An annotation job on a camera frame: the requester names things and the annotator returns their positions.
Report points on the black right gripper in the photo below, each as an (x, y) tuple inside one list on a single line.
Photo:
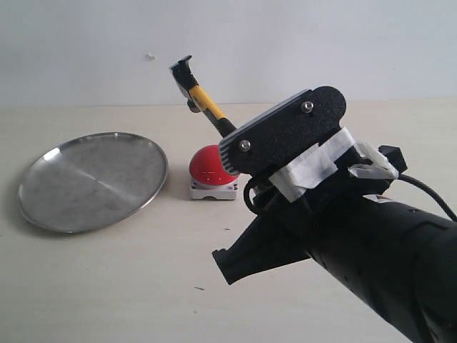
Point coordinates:
[(289, 231)]

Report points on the black yellow claw hammer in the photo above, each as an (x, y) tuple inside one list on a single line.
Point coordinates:
[(197, 99)]

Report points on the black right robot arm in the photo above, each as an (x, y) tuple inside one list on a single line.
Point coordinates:
[(409, 280)]

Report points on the red dome push button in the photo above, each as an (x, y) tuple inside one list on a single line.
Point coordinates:
[(208, 177)]

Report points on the round stainless steel plate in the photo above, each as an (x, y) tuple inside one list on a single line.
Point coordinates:
[(92, 182)]

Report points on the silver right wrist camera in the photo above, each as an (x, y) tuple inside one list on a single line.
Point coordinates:
[(299, 144)]

